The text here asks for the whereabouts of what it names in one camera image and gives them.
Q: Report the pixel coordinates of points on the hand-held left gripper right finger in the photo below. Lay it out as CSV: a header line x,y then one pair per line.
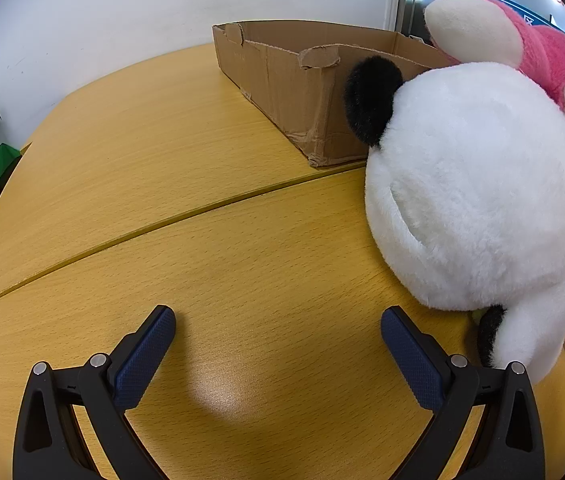
x,y
410,355

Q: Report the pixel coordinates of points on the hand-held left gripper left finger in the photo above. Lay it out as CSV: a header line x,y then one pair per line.
x,y
145,355

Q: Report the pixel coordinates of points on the white panda plush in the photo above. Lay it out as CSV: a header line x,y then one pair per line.
x,y
472,185

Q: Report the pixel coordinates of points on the brown cardboard box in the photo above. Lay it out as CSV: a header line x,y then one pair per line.
x,y
282,90

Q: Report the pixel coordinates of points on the pink bear plush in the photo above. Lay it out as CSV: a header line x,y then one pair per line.
x,y
552,55

